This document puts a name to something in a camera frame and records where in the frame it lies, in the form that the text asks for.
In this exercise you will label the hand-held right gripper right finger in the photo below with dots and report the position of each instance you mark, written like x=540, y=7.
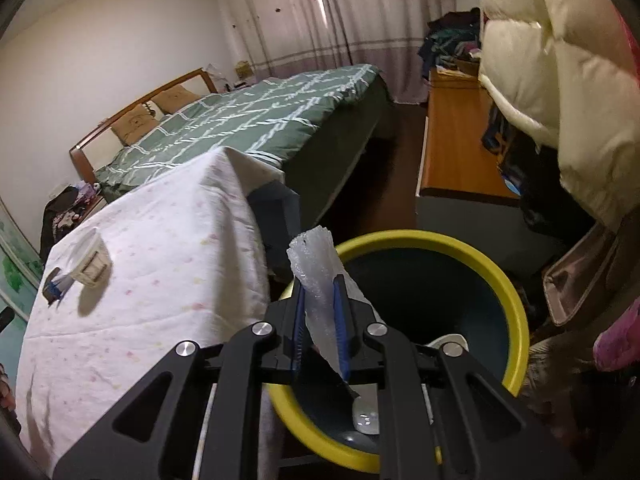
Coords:
x=341, y=325

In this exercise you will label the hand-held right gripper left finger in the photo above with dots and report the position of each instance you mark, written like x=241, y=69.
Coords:
x=299, y=320

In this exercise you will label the clear bubble wrap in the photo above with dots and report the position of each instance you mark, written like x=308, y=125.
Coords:
x=315, y=270

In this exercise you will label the yellow rimmed dark bin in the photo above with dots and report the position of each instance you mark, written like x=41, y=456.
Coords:
x=430, y=285

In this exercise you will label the dark blue table base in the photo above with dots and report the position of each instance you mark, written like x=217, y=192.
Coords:
x=272, y=220

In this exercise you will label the white dotted tablecloth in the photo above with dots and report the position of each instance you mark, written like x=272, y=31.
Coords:
x=165, y=270

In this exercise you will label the low wooden cabinet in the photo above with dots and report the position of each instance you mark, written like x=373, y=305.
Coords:
x=455, y=150

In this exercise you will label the green checked quilt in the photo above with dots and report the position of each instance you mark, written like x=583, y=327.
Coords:
x=260, y=115

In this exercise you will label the white cylindrical jar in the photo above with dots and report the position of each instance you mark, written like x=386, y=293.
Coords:
x=92, y=260

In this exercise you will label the dark hanging clothes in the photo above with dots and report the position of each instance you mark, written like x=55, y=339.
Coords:
x=540, y=195

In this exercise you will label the beige garment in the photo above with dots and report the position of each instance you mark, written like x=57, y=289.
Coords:
x=575, y=280

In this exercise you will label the small blue wrapper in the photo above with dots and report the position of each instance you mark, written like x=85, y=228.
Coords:
x=52, y=287

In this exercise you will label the brown pillow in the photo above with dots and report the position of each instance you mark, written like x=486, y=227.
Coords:
x=135, y=122
x=175, y=99

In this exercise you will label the dark floral clothes pile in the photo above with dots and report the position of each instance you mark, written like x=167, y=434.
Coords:
x=60, y=215

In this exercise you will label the wooden bed headboard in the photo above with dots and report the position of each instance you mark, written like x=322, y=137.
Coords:
x=80, y=160

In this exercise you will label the pink garment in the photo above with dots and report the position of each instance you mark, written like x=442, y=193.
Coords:
x=620, y=340

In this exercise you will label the pile of dark clothes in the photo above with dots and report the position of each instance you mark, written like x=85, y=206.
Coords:
x=450, y=40

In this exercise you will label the pale pink curtain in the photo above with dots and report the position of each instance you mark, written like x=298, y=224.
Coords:
x=380, y=20

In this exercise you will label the white down jacket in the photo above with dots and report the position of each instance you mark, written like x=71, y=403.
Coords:
x=560, y=60

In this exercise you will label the green wall picture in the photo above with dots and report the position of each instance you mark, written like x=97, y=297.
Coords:
x=15, y=270

